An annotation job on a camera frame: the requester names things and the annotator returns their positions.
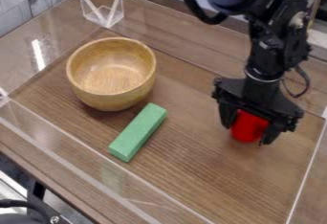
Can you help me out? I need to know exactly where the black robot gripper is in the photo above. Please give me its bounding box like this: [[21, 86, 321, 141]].
[[212, 72, 304, 145]]

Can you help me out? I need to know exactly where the red toy strawberry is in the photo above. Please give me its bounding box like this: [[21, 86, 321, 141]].
[[229, 110, 269, 144]]

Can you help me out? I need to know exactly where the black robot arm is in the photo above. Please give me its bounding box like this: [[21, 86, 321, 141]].
[[183, 0, 312, 145]]

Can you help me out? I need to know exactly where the green rectangular block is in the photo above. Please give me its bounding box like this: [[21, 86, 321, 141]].
[[108, 102, 167, 163]]

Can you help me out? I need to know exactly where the wooden bowl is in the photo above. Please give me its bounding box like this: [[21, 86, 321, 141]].
[[65, 37, 157, 111]]

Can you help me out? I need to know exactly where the clear acrylic corner bracket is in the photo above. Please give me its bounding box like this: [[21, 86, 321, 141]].
[[78, 0, 124, 29]]

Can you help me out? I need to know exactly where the black table frame bracket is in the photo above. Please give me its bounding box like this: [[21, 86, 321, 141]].
[[26, 180, 72, 224]]

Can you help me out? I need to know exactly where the black cable bottom left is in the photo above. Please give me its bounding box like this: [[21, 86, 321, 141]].
[[0, 198, 48, 224]]

